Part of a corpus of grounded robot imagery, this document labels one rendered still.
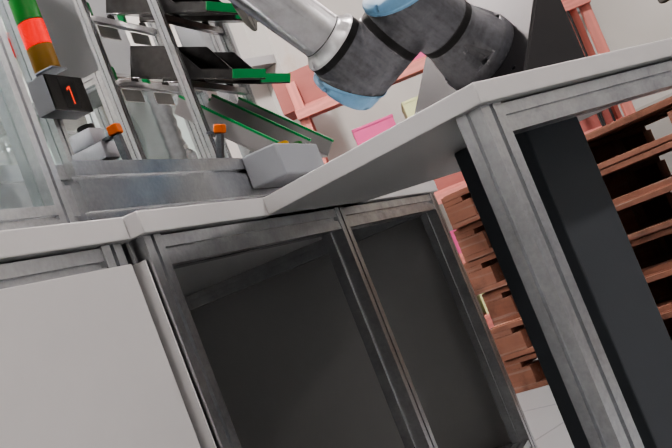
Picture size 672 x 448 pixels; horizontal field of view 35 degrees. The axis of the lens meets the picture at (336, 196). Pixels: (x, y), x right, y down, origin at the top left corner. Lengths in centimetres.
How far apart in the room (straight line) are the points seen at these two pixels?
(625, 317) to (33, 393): 106
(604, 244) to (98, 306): 94
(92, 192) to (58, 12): 218
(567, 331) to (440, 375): 142
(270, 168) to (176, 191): 28
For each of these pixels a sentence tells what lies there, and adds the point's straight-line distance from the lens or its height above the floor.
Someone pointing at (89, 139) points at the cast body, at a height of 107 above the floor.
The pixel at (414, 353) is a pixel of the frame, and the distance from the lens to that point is 281.
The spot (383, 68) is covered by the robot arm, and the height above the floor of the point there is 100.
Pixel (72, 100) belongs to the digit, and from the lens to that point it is 206.
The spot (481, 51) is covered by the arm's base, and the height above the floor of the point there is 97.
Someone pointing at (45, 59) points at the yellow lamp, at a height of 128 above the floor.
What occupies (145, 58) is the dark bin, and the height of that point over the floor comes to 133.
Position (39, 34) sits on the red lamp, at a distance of 209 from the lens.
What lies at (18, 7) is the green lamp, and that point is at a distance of 211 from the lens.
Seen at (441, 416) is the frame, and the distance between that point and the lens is 283.
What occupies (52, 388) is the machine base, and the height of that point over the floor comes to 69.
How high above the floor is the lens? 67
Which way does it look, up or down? 5 degrees up
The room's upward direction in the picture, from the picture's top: 22 degrees counter-clockwise
